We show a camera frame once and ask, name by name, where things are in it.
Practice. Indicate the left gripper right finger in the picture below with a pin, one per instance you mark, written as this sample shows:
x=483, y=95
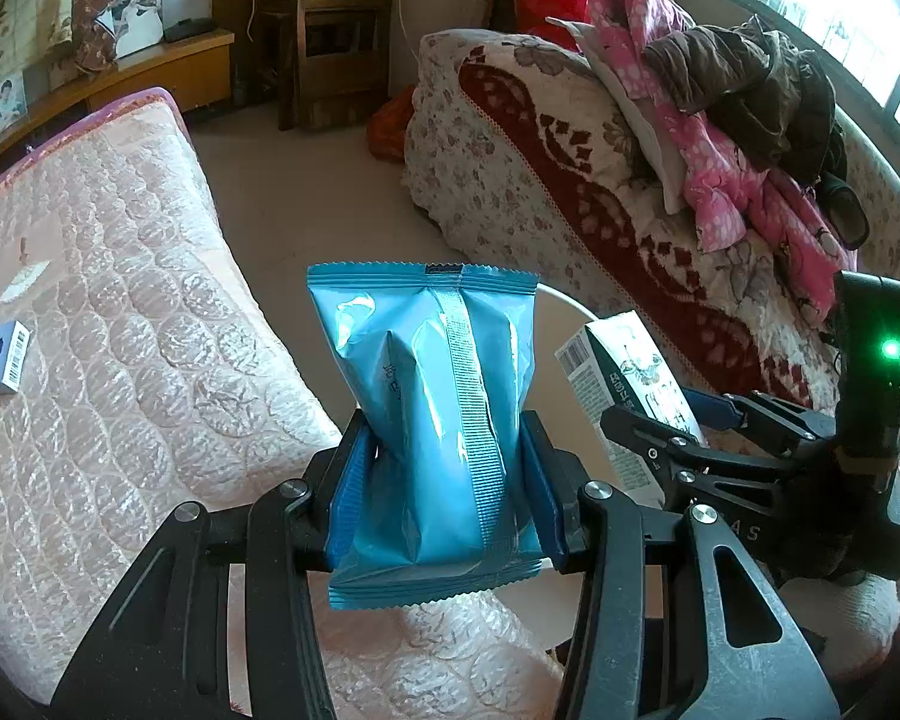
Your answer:
x=674, y=617

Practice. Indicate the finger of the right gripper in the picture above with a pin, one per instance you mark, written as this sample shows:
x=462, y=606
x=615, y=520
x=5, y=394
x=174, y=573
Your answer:
x=683, y=467
x=779, y=427

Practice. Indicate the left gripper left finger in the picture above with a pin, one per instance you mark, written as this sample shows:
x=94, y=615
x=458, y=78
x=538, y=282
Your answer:
x=159, y=648

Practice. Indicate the white printed carton box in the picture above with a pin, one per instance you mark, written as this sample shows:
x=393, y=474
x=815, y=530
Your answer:
x=615, y=362

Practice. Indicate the blue snack packet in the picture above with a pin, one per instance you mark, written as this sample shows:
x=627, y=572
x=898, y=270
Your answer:
x=439, y=358

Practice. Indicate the pink spotted blanket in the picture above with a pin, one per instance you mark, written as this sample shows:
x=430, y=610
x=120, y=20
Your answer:
x=729, y=197

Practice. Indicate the brown jacket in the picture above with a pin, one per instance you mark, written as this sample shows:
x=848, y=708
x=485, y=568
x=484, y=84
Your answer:
x=774, y=100

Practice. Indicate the floral covered sofa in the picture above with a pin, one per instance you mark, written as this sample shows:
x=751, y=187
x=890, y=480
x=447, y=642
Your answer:
x=523, y=158

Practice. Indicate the wooden chair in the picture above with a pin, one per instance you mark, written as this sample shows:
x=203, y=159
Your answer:
x=332, y=60

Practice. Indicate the wooden sideboard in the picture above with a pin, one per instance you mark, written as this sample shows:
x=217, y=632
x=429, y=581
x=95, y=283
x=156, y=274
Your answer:
x=195, y=71

